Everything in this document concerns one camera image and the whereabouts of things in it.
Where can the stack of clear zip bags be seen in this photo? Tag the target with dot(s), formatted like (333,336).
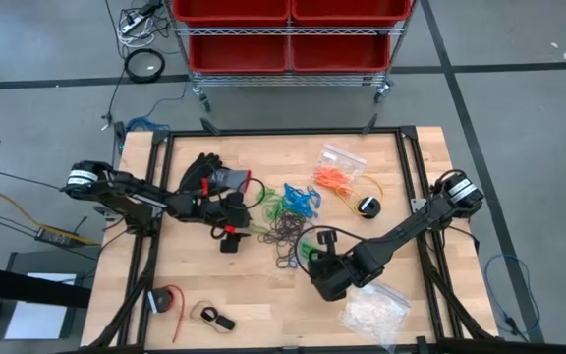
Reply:
(374,310)

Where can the clear zip bag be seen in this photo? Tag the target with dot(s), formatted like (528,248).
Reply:
(339,159)
(307,253)

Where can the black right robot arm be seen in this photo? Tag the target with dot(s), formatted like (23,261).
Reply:
(411,226)

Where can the small black box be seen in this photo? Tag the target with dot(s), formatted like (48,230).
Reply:
(120,135)

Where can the loose dark rubber bands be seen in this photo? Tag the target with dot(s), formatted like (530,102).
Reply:
(285,258)

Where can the black bundle with green edge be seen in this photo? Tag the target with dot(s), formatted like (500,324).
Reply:
(199,169)

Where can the black fin-shaped bracket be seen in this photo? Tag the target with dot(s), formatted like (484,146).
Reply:
(370,124)
(209,125)

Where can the silver metal mounting bracket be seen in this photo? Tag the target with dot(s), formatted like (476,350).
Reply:
(415,204)
(102,211)

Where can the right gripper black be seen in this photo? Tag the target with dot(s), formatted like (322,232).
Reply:
(334,271)

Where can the grey cart with white sheet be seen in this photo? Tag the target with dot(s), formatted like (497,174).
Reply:
(39,314)

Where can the white power strip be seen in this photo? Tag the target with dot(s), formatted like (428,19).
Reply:
(133,23)

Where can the black oblong fob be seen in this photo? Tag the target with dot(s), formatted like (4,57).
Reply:
(225,323)

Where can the black beam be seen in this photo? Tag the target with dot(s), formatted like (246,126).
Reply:
(17,287)

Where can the black round magnifier lamp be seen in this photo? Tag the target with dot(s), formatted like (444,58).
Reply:
(144,65)

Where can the blue rubber bands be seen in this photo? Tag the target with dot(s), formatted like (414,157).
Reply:
(300,201)

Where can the black aluminium table frame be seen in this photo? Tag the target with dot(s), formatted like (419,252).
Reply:
(288,132)

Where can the dark rubber bands pile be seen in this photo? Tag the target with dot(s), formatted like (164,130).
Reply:
(285,228)

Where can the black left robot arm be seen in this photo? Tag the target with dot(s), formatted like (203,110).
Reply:
(135,194)

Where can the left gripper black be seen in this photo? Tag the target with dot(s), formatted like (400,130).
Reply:
(226,211)

